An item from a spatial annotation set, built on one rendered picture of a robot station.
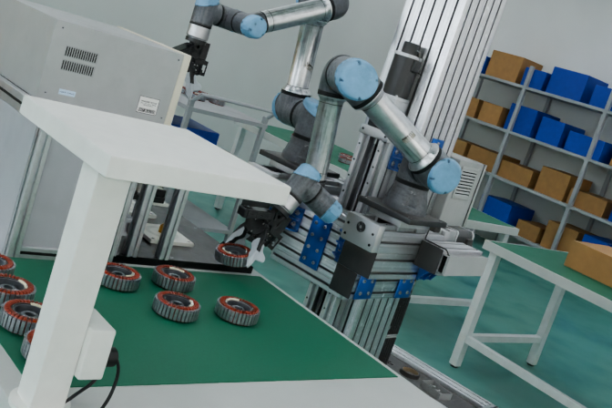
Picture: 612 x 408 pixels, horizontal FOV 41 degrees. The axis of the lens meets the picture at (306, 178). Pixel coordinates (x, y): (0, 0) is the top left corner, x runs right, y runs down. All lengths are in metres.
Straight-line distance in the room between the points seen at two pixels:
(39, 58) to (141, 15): 6.17
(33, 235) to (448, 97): 1.55
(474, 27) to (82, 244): 1.96
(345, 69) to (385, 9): 7.78
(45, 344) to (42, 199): 0.74
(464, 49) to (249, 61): 6.21
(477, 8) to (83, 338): 1.99
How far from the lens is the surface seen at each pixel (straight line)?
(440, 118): 2.96
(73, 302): 1.36
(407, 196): 2.67
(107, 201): 1.31
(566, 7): 9.79
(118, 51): 2.18
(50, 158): 2.04
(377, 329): 3.17
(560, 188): 8.69
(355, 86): 2.37
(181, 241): 2.47
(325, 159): 2.55
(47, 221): 2.10
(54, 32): 2.11
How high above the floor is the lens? 1.44
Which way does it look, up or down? 9 degrees down
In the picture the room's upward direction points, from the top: 18 degrees clockwise
